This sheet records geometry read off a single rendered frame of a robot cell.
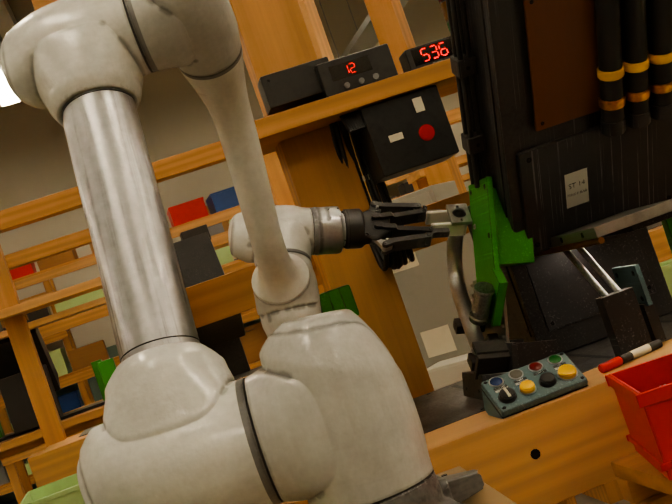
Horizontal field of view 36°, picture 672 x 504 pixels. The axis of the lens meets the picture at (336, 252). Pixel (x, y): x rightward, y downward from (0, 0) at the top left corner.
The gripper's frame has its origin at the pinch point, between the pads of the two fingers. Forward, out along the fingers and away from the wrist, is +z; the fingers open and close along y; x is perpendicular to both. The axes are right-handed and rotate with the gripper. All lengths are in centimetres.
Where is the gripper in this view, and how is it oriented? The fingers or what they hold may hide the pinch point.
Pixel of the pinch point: (446, 222)
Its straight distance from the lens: 197.0
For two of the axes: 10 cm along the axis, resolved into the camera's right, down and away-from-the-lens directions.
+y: -1.6, -6.7, 7.3
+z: 9.9, -0.7, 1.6
